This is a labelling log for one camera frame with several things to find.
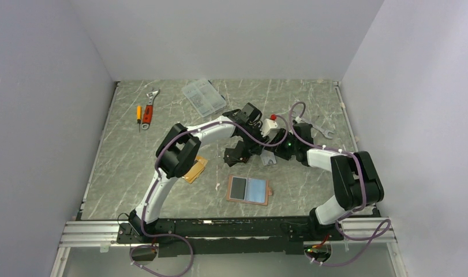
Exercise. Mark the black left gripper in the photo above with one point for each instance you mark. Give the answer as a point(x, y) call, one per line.
point(254, 148)

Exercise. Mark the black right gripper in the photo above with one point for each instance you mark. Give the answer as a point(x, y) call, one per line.
point(279, 152)

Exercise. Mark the silver VIP card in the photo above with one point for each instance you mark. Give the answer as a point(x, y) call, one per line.
point(268, 158)

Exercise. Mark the black VIP card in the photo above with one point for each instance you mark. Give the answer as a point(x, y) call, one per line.
point(237, 188)

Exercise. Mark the tan leather card holder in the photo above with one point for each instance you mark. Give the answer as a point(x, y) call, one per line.
point(257, 191)

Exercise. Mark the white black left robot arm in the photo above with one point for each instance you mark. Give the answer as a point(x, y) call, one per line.
point(177, 154)

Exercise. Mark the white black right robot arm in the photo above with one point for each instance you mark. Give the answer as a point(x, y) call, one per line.
point(356, 182)

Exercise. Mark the black card stack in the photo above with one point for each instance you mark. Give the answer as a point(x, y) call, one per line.
point(239, 154)

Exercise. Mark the silver open end wrench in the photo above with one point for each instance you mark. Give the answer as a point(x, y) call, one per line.
point(325, 132)

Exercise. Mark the clear plastic screw box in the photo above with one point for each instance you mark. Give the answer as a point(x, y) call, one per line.
point(204, 97)

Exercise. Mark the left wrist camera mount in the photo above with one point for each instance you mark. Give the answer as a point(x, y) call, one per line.
point(269, 126)

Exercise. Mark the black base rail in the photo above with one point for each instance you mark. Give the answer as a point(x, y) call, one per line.
point(286, 234)

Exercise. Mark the red handled adjustable wrench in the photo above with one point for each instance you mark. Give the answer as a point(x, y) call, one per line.
point(148, 112)

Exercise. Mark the small yellow handled screwdriver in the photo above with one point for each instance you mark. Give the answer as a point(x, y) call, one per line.
point(139, 117)

